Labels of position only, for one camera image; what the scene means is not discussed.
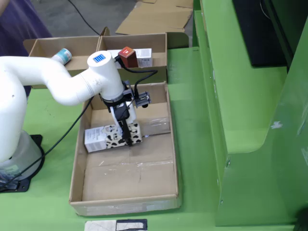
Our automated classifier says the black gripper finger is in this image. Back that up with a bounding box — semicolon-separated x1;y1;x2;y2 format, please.
117;119;134;147

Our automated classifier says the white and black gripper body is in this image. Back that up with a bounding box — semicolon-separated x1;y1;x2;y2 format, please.
107;100;137;128

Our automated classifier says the cow print hand cream box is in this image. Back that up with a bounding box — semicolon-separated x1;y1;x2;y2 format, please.
84;122;143;154

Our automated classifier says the shallow cardboard tray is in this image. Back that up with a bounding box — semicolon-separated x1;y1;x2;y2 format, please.
69;81;181;217

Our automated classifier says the open brown cardboard box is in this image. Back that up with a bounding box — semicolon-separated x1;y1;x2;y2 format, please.
23;26;111;90
96;32;190;85

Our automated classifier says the open flat cardboard mailer box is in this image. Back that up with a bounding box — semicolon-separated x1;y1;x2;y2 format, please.
115;0;194;34

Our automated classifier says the small red brown carton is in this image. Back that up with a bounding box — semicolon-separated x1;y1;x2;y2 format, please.
117;46;139;69

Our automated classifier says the flat white carton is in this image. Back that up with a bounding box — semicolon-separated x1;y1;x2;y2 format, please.
107;48;154;68

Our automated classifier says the white and teal bottle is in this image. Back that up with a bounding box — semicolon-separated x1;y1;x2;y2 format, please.
51;48;73;66

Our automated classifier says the green metal shelf stand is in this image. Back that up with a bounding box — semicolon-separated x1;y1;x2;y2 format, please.
192;0;308;227

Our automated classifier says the person in purple shirt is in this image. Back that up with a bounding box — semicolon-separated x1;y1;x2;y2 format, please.
0;0;53;97

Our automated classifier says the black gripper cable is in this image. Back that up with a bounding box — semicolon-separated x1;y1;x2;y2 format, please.
114;55;159;97

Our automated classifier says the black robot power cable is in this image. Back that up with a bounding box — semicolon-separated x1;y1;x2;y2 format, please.
0;96;94;191

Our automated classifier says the paper card with black frame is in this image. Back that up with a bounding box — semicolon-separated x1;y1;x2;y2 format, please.
84;218;148;231

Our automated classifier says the thin black floor cable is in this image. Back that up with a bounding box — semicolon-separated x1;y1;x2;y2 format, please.
67;0;101;36

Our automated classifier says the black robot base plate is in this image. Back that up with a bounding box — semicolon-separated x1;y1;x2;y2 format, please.
0;134;46;193

